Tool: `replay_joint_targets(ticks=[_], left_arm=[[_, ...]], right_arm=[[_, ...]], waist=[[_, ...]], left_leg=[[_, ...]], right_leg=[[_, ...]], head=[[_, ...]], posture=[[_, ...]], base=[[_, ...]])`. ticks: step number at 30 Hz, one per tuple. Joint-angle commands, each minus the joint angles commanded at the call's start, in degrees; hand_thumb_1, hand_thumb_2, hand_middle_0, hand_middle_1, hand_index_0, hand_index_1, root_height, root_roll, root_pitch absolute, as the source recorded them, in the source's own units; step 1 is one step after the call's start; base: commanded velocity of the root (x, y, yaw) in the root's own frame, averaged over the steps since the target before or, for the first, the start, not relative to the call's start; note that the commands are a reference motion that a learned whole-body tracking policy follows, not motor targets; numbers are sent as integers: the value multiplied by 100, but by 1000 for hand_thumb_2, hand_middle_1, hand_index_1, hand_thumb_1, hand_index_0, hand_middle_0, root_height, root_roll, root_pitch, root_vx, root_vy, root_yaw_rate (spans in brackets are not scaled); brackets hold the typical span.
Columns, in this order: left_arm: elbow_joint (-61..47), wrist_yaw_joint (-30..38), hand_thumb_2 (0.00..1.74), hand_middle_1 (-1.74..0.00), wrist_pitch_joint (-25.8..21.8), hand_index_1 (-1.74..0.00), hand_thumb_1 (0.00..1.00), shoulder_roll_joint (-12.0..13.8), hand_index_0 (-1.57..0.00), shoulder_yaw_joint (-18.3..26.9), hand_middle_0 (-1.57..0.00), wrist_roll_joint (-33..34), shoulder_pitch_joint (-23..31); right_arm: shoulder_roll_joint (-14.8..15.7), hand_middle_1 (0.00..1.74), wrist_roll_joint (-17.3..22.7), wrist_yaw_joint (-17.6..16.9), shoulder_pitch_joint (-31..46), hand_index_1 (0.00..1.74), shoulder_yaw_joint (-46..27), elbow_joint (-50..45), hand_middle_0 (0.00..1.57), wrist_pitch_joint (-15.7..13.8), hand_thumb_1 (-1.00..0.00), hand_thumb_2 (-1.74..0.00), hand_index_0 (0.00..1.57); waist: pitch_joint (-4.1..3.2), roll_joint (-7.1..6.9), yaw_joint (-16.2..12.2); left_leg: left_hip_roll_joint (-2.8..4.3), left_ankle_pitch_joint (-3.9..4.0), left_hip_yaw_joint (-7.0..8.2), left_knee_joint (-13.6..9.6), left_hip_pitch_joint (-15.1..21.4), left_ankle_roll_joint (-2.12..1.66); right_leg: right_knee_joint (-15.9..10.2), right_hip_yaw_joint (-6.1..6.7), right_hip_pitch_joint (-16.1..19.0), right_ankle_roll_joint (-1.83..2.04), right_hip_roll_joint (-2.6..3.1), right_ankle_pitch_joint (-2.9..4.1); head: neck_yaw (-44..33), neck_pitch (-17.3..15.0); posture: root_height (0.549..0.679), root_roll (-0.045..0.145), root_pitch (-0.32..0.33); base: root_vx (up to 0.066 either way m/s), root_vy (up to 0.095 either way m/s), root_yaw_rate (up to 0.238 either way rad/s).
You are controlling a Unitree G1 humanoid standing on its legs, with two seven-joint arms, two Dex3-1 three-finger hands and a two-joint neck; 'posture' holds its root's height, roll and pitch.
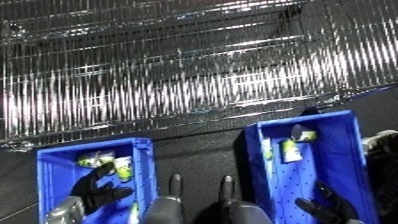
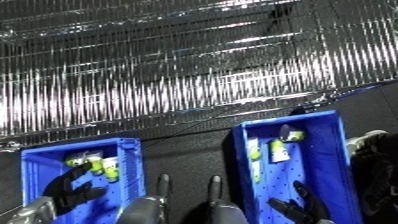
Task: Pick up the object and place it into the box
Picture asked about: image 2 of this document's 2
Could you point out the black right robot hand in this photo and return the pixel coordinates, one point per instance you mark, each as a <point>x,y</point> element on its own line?
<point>308,206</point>

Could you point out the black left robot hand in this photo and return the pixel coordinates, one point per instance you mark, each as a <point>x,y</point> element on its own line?
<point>65,193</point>

